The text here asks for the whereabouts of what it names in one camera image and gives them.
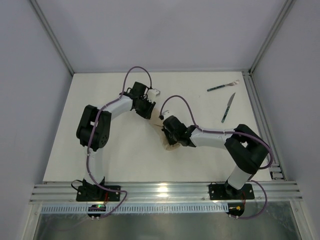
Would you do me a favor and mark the beige cloth napkin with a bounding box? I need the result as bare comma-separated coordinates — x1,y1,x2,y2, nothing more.
148,108,181,151

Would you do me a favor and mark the green handled knife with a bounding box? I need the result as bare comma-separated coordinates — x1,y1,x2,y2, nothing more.
221,92,236,123

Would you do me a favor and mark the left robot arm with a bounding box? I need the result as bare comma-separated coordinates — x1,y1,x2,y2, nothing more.
76,82,160,195

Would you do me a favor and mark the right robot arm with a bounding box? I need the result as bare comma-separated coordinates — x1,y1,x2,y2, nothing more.
162,115,272,199

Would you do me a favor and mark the right controller board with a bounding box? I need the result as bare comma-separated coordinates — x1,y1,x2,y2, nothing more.
226,203,245,218

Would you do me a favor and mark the controller board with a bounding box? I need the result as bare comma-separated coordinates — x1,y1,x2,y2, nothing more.
226,203,245,218
87,204,107,219

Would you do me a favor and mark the left controller board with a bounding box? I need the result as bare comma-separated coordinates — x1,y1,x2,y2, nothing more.
87,204,107,219

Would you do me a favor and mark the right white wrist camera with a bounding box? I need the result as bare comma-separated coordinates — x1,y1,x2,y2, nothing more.
159,110,171,121

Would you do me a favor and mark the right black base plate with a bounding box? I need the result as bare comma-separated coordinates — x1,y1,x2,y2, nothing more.
208,182,255,201

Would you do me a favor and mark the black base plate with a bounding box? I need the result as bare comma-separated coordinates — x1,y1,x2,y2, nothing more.
76,184,121,202
208,182,255,201

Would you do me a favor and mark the green handled fork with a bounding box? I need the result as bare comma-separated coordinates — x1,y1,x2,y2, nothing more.
206,79,240,92

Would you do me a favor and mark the slotted grey cable duct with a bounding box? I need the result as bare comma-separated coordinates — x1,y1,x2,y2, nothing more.
40,202,228,214

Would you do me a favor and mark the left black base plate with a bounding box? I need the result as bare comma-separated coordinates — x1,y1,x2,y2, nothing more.
76,184,121,202

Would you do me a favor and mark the aluminium front rail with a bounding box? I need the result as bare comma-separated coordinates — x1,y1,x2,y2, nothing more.
29,181,303,204

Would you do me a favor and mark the aluminium rail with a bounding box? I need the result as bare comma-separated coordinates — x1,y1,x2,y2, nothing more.
242,70,287,181
29,181,303,204

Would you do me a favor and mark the aluminium right side rail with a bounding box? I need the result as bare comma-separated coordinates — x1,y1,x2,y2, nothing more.
242,70,287,181

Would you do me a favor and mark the left aluminium frame post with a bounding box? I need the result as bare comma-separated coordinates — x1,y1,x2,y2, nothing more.
28,0,75,76

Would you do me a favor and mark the aluminium frame post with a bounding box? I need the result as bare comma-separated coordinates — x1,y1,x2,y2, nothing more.
248,0,296,75
28,0,75,76

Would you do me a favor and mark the right aluminium frame post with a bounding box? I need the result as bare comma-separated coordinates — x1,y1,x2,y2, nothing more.
248,0,296,75

